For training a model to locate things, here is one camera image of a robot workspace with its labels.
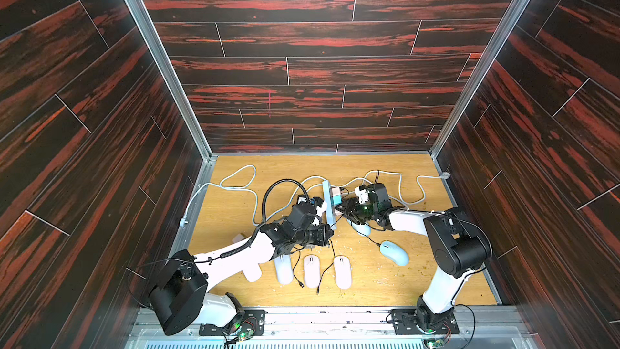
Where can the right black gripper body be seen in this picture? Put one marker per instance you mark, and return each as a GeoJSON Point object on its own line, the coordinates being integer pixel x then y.
{"type": "Point", "coordinates": [351, 206]}

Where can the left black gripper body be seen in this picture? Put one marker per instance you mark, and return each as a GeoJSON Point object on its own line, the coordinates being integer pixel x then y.
{"type": "Point", "coordinates": [314, 236]}

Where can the white power strip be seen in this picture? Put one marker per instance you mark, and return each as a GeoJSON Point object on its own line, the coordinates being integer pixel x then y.
{"type": "Point", "coordinates": [332, 198]}

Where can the white wireless mouse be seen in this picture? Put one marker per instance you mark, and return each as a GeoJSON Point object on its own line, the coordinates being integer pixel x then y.
{"type": "Point", "coordinates": [252, 273]}

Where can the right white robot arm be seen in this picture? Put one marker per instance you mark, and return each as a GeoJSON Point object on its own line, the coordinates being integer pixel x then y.
{"type": "Point", "coordinates": [460, 248]}

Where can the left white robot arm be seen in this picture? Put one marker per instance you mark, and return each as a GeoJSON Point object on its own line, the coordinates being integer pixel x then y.
{"type": "Point", "coordinates": [179, 293]}

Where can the grey blue mouse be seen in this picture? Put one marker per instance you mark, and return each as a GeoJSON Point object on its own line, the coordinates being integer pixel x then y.
{"type": "Point", "coordinates": [393, 252]}

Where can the black power strip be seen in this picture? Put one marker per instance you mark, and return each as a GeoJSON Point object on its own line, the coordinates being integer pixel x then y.
{"type": "Point", "coordinates": [302, 199]}

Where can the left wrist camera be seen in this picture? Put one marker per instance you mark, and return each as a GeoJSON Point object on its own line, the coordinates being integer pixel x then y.
{"type": "Point", "coordinates": [304, 216]}

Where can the aluminium frame right post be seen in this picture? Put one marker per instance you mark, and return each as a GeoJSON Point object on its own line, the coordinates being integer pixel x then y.
{"type": "Point", "coordinates": [505, 152]}

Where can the aluminium frame post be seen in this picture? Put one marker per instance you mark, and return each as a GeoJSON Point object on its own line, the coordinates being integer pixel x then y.
{"type": "Point", "coordinates": [505, 152]}
{"type": "Point", "coordinates": [146, 27]}

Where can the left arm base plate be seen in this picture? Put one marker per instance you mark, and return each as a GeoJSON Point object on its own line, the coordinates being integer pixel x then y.
{"type": "Point", "coordinates": [224, 315]}

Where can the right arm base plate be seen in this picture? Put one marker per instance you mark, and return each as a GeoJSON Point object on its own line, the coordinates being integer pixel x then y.
{"type": "Point", "coordinates": [413, 321]}

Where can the aluminium frame left post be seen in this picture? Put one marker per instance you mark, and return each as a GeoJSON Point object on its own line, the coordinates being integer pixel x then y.
{"type": "Point", "coordinates": [146, 27]}

